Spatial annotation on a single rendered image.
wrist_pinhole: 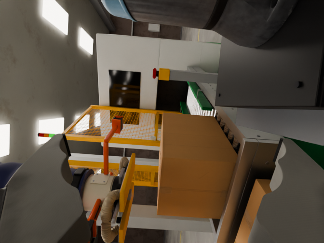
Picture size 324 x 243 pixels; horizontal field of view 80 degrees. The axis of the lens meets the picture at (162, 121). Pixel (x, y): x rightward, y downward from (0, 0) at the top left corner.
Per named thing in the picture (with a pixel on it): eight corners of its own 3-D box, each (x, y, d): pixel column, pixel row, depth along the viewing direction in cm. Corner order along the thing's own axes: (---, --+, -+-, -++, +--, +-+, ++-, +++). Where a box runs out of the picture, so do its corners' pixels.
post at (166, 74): (301, 89, 137) (158, 77, 134) (304, 79, 134) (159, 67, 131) (307, 91, 130) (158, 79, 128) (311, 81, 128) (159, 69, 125)
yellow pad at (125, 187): (134, 168, 112) (126, 168, 112) (135, 153, 109) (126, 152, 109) (124, 212, 80) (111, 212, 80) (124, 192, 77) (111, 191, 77)
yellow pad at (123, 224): (133, 195, 118) (125, 195, 118) (134, 182, 115) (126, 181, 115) (123, 248, 86) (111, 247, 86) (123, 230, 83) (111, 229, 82)
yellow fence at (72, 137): (215, 117, 334) (92, 108, 329) (216, 112, 330) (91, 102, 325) (239, 155, 227) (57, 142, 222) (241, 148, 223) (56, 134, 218)
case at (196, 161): (205, 158, 167) (158, 155, 167) (214, 116, 151) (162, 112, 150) (225, 219, 113) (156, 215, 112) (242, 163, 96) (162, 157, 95)
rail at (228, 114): (198, 70, 300) (186, 69, 299) (199, 66, 297) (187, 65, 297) (284, 151, 88) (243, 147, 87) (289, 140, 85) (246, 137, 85)
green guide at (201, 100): (188, 75, 303) (182, 74, 302) (189, 68, 298) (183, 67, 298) (212, 111, 156) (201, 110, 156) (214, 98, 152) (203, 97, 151)
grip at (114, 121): (122, 128, 123) (114, 128, 123) (123, 115, 120) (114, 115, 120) (120, 133, 115) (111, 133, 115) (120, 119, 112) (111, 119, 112)
